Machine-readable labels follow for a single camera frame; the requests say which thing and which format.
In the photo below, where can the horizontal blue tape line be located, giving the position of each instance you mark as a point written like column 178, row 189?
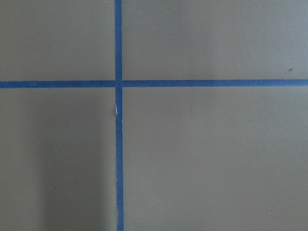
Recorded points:
column 154, row 83

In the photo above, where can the vertical blue tape line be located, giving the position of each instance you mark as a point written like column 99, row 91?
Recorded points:
column 119, row 116

